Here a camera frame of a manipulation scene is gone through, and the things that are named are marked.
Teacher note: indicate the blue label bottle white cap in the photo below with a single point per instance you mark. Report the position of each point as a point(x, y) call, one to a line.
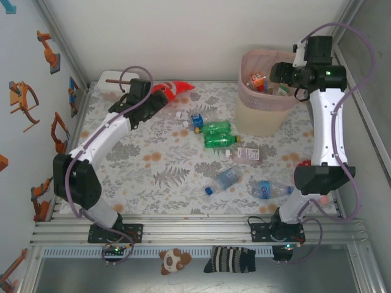
point(197, 120)

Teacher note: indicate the aluminium profile frame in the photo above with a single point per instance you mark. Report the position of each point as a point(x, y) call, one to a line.
point(198, 232)

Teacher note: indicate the small orange wall sticker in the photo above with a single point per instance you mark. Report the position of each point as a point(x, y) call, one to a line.
point(3, 162)

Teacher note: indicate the green bottle yellow cap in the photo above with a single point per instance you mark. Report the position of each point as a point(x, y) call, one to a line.
point(215, 127)
point(220, 141)

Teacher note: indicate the red label bottle red cap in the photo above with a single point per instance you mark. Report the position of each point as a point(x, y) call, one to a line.
point(261, 88)

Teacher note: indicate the white green label bottle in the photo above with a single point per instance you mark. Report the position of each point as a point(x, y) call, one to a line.
point(283, 90)

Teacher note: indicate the clear plastic bottle white cap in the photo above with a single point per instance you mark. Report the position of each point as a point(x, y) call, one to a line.
point(178, 114)

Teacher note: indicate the orange label bottle orange cap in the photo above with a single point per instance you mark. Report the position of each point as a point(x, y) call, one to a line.
point(257, 80)

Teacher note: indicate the pale blue label water bottle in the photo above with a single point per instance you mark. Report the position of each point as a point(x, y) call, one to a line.
point(226, 178)

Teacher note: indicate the beige mesh bin pink liner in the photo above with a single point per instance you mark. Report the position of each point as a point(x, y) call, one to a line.
point(262, 117)

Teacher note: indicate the pink label square bottle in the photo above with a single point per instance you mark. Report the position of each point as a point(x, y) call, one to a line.
point(247, 154)

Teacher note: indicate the white pink tissue box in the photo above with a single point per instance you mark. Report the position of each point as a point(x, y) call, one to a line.
point(113, 76)

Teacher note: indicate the Ganten water bottle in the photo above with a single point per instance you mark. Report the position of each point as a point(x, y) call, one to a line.
point(265, 189)

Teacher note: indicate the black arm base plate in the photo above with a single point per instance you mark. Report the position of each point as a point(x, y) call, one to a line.
point(137, 233)
point(259, 233)

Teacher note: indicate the pink plush toy red hat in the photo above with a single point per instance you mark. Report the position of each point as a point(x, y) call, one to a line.
point(302, 164)

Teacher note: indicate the small circuit board green LED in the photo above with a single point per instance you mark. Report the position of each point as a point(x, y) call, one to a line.
point(288, 246)
point(116, 250)

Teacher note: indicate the orange claw wall sticker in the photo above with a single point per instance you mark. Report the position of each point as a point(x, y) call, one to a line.
point(21, 102)

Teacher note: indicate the brown white panda plush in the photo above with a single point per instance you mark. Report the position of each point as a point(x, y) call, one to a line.
point(172, 261)

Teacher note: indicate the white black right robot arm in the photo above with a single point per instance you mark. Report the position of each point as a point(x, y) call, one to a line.
point(327, 128)

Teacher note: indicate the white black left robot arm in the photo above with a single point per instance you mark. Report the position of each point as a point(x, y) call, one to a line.
point(100, 137)

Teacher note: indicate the blue orange wall sticker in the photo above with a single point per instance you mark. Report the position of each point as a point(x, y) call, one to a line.
point(73, 96)

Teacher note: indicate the floral tablecloth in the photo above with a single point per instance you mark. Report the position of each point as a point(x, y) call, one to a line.
point(183, 204)

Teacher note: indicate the black white striped sock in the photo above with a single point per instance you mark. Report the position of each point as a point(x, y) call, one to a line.
point(229, 259)

